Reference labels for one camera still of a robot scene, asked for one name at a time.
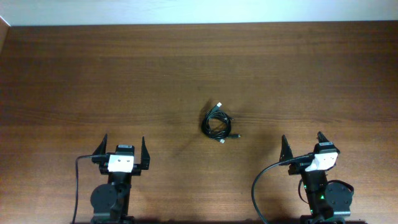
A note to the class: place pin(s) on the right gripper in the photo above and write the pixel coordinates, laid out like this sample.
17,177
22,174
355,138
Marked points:
286,152

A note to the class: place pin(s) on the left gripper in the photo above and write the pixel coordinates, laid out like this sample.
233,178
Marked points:
143,165

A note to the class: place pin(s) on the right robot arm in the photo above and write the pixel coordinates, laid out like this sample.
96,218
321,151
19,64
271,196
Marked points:
329,200

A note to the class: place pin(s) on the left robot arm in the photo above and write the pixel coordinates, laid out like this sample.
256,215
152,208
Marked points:
110,201

